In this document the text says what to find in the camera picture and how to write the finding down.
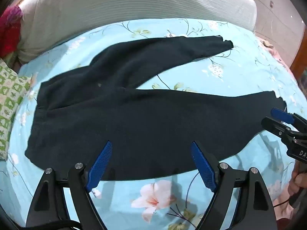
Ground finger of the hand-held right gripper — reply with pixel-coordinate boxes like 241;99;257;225
261;116;300;138
271;108;307;131

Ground blue floral bedsheet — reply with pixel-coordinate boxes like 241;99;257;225
0;18;304;230

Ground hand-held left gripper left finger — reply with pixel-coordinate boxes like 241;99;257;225
25;141;113;230

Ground black pants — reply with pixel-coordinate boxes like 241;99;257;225
25;35;288;181

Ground pink cloth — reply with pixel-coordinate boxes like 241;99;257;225
258;36;289;69

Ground black cable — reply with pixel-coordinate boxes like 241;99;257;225
273;195;299;208

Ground wooden bed frame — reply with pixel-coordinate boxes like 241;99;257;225
291;35;307;78

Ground red cloth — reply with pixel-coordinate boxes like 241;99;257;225
0;5;23;58

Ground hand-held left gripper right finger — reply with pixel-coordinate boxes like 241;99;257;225
191;141;279;230

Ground person's right hand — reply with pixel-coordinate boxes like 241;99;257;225
287;171;307;205

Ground white ribbed blanket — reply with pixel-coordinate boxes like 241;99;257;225
18;0;257;64

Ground green patterned pillow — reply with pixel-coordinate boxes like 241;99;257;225
0;58;31;161

